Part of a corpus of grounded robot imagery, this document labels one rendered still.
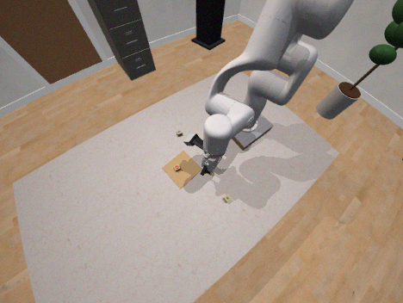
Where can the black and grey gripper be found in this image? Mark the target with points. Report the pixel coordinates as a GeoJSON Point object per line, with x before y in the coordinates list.
{"type": "Point", "coordinates": [209, 164]}

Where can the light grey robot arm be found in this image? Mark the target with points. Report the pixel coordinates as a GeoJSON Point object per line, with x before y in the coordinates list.
{"type": "Point", "coordinates": [279, 28]}

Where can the tan flat mat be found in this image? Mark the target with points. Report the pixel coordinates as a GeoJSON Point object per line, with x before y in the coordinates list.
{"type": "Point", "coordinates": [189, 168]}

